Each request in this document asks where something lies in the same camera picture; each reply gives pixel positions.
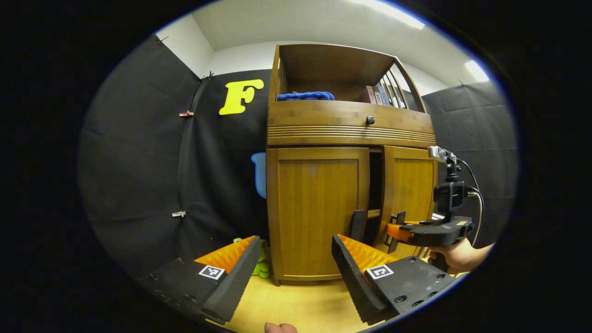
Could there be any wooden drawer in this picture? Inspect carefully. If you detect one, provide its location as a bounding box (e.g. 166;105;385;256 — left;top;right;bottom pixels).
267;101;435;135

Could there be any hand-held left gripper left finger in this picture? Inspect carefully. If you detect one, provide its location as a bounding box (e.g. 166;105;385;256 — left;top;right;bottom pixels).
141;235;262;325

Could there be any blue knitted cloth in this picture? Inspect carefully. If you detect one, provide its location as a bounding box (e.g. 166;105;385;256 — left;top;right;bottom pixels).
277;91;335;102

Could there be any black door handle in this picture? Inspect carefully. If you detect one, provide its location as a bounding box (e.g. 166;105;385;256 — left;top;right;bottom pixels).
385;211;407;254
350;210;366;242

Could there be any black backdrop cloth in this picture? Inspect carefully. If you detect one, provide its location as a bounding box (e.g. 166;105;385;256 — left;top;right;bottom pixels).
78;33;518;278

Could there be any long ceiling light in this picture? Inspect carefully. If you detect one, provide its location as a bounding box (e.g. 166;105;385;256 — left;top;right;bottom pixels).
347;0;426;31

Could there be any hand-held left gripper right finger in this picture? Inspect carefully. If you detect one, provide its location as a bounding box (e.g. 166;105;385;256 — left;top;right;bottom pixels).
331;234;459;325

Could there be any wooden double-door shoe cabinet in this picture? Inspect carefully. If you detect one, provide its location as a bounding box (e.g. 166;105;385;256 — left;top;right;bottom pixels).
266;43;439;286

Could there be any wooden shoe cabinet door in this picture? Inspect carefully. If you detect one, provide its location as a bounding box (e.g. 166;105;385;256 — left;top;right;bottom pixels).
374;146;438;259
267;147;370;283

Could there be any green plush toy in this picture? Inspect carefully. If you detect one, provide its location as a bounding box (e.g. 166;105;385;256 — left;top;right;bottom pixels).
233;237;271;279

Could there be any square ceiling light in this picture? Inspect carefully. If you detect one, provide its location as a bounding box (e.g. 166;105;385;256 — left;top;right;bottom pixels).
465;60;490;83

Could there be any black cable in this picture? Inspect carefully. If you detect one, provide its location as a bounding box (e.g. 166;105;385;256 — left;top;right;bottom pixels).
458;159;485;248

